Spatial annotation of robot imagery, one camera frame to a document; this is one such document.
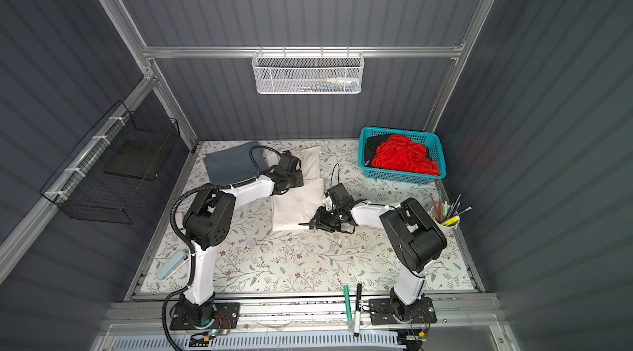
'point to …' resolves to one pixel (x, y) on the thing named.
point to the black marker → (358, 311)
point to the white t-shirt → (293, 208)
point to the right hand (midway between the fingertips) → (315, 226)
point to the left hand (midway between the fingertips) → (298, 175)
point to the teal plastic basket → (432, 140)
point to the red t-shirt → (399, 152)
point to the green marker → (347, 300)
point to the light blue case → (166, 271)
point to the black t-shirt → (371, 146)
